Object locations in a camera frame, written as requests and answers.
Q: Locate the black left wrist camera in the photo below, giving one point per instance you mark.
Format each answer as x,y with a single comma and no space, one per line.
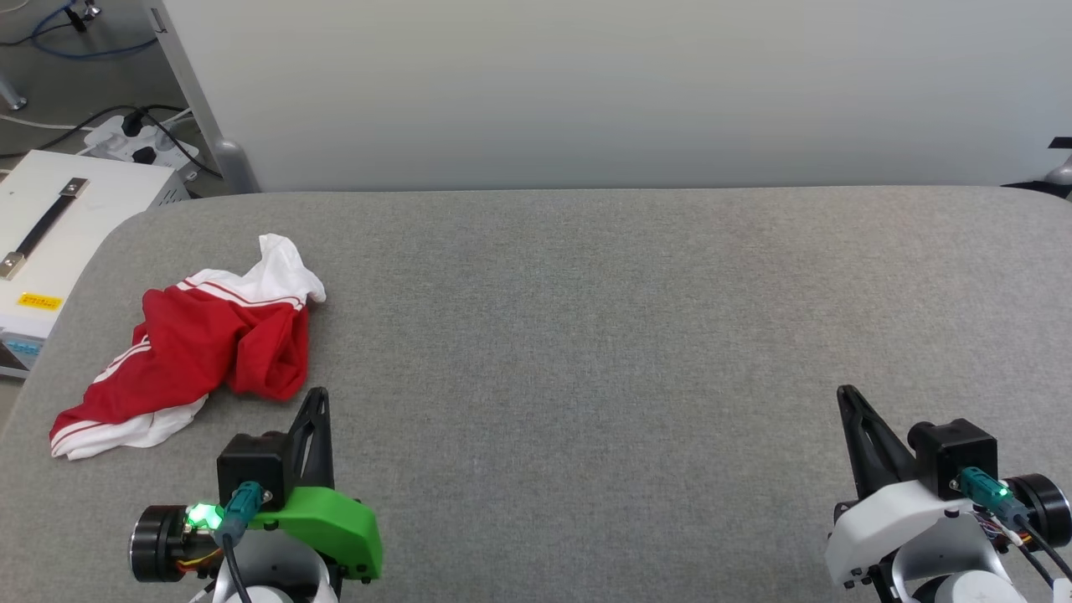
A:
251,461

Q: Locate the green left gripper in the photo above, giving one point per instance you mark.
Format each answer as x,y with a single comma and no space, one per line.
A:
335,523

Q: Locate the yellow warning sticker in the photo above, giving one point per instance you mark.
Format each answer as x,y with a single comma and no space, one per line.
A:
39,301

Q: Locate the white partition panel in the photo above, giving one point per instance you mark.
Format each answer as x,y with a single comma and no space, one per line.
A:
586,92

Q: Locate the grey partition foot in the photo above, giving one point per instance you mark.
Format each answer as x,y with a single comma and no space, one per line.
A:
1062,173

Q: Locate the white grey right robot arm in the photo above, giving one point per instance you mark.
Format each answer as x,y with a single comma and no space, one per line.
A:
963,578

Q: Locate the white power strip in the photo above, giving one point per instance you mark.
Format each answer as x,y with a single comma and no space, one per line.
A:
163,142

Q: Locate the grey metal partition post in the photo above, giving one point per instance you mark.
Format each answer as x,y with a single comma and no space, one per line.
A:
197,92

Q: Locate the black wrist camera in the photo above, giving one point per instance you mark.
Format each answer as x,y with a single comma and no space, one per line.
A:
251,461
955,448

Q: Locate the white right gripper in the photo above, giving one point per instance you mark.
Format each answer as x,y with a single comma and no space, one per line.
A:
896,519

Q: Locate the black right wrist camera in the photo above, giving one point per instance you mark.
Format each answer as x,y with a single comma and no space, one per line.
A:
955,448

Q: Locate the white equipment box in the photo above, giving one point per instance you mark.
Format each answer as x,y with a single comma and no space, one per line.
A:
92,218

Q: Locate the grey metal furniture foot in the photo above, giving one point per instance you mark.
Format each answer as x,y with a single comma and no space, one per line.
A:
12,96

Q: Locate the red and white t-shirt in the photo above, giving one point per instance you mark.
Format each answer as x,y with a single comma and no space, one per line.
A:
193,343

